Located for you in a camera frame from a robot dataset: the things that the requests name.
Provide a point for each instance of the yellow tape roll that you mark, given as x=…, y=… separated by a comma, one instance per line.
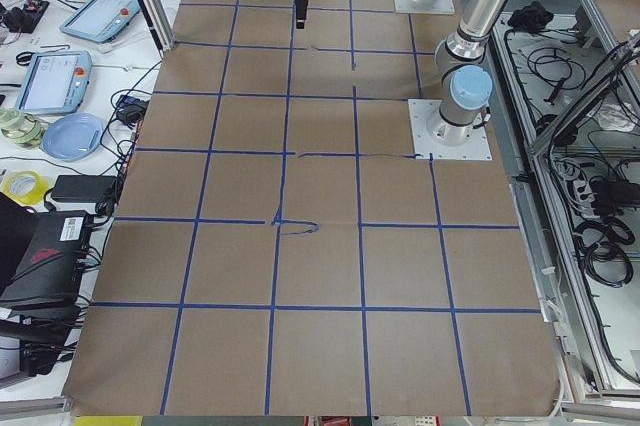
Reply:
x=26, y=187

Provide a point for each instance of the black power adapter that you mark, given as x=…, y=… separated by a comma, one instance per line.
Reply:
x=82, y=188

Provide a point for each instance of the green tape rolls stack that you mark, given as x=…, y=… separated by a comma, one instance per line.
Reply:
x=22, y=129

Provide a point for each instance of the lower teach pendant tablet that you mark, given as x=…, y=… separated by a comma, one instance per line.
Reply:
x=55, y=83

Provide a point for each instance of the teach pendant tablet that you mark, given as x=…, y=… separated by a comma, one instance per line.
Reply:
x=100, y=21
x=55, y=83

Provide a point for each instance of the black computer box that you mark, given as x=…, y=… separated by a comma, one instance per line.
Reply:
x=40, y=256

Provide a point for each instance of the upper teach pendant tablet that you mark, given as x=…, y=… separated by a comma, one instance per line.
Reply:
x=100, y=21

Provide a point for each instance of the blue plate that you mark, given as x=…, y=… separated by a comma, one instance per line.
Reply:
x=73, y=137

